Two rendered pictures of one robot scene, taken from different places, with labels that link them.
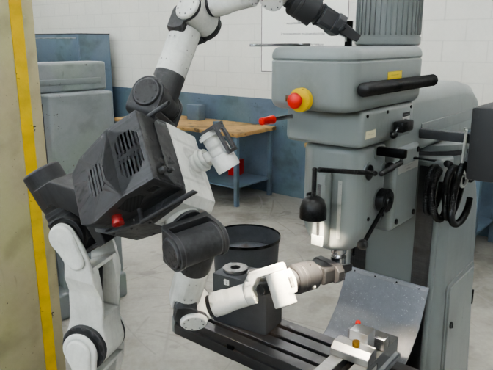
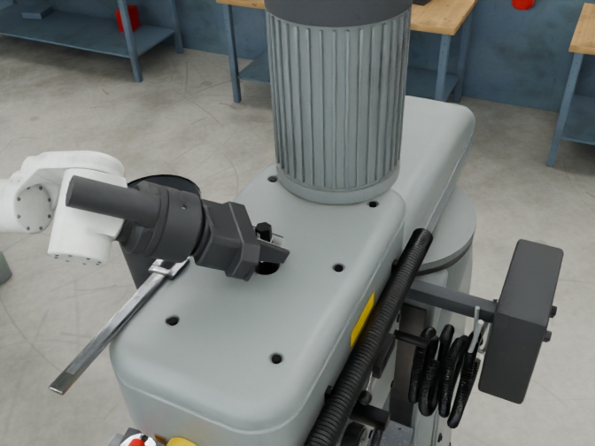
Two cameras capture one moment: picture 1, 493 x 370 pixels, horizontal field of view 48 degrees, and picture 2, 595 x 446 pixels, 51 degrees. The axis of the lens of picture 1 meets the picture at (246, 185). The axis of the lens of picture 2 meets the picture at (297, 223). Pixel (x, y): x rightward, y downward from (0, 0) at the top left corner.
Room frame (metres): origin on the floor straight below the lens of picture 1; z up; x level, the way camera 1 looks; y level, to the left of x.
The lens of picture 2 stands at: (0.97, -0.21, 2.46)
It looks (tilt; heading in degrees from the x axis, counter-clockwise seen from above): 39 degrees down; 349
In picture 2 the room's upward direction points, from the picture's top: 3 degrees counter-clockwise
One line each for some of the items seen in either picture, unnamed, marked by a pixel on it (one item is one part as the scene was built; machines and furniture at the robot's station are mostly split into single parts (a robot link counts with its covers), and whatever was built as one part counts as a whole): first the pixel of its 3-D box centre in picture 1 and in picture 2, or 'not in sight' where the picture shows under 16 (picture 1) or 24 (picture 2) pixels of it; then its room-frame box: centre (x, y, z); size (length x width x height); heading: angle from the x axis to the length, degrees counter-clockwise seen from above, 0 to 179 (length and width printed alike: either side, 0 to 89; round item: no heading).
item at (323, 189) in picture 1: (321, 208); not in sight; (1.50, -0.21, 1.45); 0.04 x 0.04 x 0.21; 51
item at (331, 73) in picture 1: (348, 75); (274, 298); (1.59, -0.29, 1.81); 0.47 x 0.26 x 0.16; 141
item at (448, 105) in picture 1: (413, 111); (382, 196); (1.97, -0.59, 1.66); 0.80 x 0.23 x 0.20; 141
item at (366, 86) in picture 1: (400, 84); (374, 329); (1.52, -0.42, 1.79); 0.45 x 0.04 x 0.04; 141
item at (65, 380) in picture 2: (279, 44); (122, 316); (1.53, -0.09, 1.89); 0.24 x 0.04 x 0.01; 142
